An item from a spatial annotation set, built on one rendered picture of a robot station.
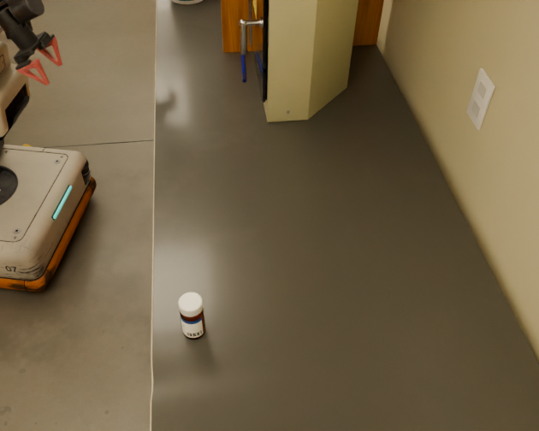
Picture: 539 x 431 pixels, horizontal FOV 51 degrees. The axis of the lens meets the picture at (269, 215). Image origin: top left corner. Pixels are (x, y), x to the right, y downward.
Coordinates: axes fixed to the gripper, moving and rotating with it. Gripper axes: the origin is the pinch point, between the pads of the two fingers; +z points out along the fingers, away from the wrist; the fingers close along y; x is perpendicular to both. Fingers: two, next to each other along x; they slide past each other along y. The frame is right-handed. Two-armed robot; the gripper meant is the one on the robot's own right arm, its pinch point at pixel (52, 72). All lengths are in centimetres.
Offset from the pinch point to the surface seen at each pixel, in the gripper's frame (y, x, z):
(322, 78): 0, -68, 29
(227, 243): -51, -49, 31
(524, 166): -42, -109, 38
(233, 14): 28, -44, 15
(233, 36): 28, -41, 21
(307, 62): -4, -68, 21
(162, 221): -46, -35, 24
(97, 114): 113, 86, 68
